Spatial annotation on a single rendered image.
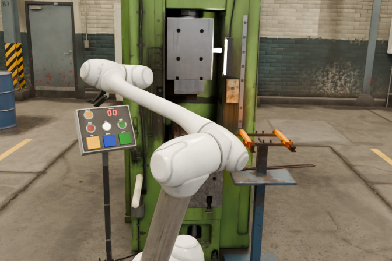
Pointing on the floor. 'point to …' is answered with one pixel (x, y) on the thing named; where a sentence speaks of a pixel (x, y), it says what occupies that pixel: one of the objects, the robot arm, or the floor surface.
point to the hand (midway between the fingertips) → (91, 87)
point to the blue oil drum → (7, 101)
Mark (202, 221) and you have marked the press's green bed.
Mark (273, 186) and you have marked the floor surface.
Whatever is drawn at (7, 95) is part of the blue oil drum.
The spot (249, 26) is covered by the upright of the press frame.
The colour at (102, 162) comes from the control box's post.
